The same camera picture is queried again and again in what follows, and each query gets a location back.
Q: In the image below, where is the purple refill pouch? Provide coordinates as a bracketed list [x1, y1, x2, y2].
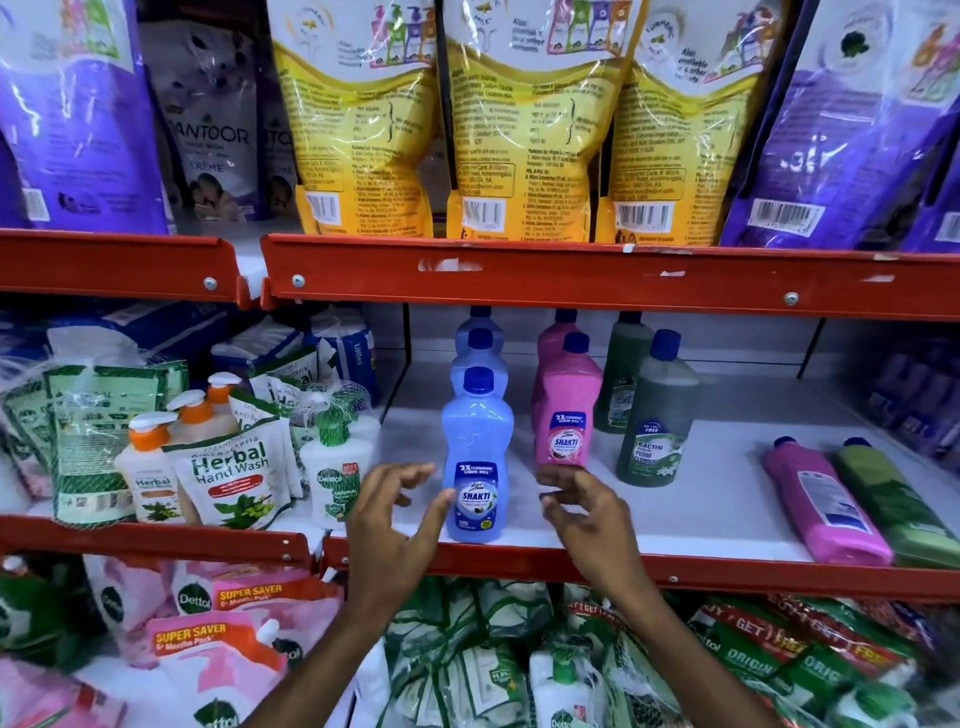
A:
[0, 0, 172, 238]
[896, 142, 960, 255]
[718, 0, 960, 250]

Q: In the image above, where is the blue white wipes packet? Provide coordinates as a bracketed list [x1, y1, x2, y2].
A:
[308, 305, 379, 406]

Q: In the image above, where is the person's right hand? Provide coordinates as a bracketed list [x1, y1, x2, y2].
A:
[536, 463, 654, 605]

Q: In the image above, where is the green net bag of pouches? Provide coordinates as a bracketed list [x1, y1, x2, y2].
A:
[382, 575, 560, 728]

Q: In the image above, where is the pink liquid bottle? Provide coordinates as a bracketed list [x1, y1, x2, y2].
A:
[532, 331, 604, 472]
[536, 307, 583, 369]
[763, 436, 894, 568]

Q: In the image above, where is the white cream refill pouch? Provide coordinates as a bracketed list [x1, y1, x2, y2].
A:
[138, 18, 265, 224]
[254, 44, 301, 220]

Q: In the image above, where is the dark green refill pouch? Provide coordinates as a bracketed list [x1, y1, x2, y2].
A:
[0, 556, 88, 673]

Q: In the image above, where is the white bottle with orange pump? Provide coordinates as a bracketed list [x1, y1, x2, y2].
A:
[206, 371, 243, 414]
[166, 388, 238, 448]
[114, 410, 187, 525]

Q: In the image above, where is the white bottle in green net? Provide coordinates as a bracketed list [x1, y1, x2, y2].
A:
[299, 404, 376, 530]
[329, 380, 384, 444]

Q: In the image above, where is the person's left hand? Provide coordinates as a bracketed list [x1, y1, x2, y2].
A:
[344, 462, 457, 624]

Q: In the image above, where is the yellow refill pouch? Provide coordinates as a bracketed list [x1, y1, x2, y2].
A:
[594, 0, 789, 247]
[440, 0, 648, 243]
[266, 0, 445, 240]

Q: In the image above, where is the white blue soft packet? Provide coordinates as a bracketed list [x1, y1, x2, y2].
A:
[209, 318, 305, 376]

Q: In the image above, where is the person's right forearm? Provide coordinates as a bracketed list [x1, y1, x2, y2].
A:
[599, 581, 781, 728]

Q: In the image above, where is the dark blue package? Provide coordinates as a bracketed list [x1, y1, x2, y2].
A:
[44, 298, 230, 361]

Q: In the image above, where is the green liquid bottle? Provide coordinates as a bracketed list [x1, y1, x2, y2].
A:
[616, 328, 701, 489]
[833, 437, 960, 570]
[593, 311, 655, 436]

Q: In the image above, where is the red metal shelf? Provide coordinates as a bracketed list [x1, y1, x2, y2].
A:
[258, 232, 960, 601]

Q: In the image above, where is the green white soap pouch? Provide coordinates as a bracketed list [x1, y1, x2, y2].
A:
[228, 350, 320, 500]
[0, 378, 55, 500]

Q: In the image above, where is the green red soap pouch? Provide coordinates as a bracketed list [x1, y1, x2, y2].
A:
[772, 596, 924, 695]
[686, 599, 808, 680]

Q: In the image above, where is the group of purple pump bottles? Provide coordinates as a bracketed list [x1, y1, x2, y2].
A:
[858, 333, 960, 470]

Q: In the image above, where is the green white pouch in net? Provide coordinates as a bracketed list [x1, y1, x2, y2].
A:
[43, 362, 190, 532]

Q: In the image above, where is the person's left forearm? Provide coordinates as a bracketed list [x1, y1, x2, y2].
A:
[243, 592, 421, 728]

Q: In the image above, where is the pink refill pouch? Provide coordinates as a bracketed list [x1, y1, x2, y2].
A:
[146, 618, 290, 728]
[0, 658, 127, 728]
[82, 553, 181, 669]
[170, 560, 348, 665]

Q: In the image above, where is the blue liquid bottle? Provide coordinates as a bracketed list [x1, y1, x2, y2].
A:
[449, 327, 510, 399]
[440, 365, 516, 545]
[455, 305, 505, 354]

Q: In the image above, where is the white bottle with green pump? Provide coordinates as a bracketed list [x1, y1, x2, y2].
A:
[528, 646, 601, 728]

